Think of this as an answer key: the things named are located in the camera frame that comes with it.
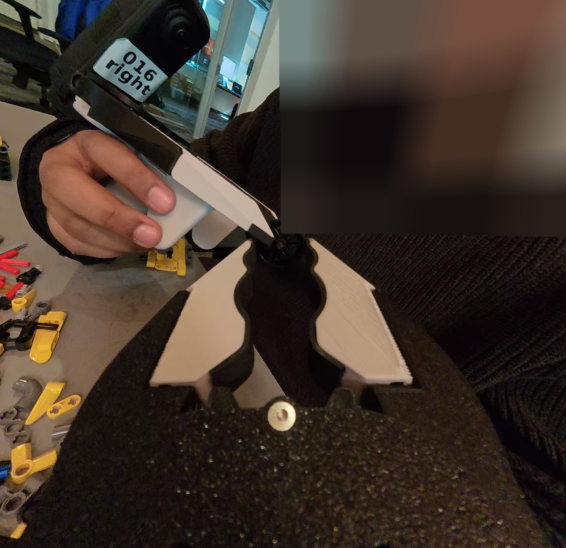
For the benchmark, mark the black toy wheel rim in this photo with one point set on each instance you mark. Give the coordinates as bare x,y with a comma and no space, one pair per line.
287,249

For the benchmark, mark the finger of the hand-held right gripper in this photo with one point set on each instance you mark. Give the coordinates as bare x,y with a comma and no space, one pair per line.
221,194
216,232

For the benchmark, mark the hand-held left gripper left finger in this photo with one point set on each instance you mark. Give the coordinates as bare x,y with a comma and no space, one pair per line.
203,327

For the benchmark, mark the black office chair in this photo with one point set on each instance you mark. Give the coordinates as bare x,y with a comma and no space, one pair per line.
22,52

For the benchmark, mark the person's right hand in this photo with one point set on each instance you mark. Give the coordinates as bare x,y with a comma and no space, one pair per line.
79,190

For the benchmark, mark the blue jacket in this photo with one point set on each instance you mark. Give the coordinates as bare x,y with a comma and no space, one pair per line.
84,8

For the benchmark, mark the pile of toy brick pieces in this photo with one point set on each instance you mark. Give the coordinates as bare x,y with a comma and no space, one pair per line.
44,335

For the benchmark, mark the yellow toy beam frame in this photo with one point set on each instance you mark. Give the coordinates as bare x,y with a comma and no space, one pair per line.
170,258

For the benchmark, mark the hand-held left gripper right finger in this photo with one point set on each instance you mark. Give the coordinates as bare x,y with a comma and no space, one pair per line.
362,331

